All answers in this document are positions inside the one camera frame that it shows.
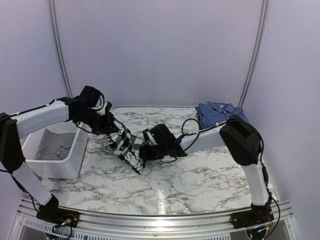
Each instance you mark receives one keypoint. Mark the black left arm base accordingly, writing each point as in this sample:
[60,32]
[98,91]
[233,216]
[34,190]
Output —
[51,212]

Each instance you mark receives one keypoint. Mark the folded blue checkered shirt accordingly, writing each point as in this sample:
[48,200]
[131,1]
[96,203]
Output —
[214,113]

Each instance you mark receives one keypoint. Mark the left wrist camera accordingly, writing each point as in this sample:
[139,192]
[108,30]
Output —
[105,109]

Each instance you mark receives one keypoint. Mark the black white checkered shirt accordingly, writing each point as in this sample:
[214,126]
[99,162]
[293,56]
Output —
[126,147]

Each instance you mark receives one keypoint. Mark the aluminium front frame rail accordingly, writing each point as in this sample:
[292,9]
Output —
[107,226]

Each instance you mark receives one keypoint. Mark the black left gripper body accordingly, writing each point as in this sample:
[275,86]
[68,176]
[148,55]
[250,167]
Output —
[100,125]

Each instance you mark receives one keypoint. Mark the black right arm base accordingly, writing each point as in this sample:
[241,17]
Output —
[257,215]

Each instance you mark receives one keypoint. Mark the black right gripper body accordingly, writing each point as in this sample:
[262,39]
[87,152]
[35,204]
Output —
[155,155]

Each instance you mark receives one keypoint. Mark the grey cloth in bin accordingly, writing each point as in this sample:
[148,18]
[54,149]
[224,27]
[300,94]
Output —
[54,146]

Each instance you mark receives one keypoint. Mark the white plastic bin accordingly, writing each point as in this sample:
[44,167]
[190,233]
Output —
[68,168]

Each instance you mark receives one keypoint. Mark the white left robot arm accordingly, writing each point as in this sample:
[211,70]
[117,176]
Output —
[89,108]

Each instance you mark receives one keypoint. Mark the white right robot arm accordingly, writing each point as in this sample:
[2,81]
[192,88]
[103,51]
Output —
[243,141]

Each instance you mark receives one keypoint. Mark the right aluminium wall post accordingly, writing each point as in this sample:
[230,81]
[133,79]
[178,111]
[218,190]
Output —
[255,53]

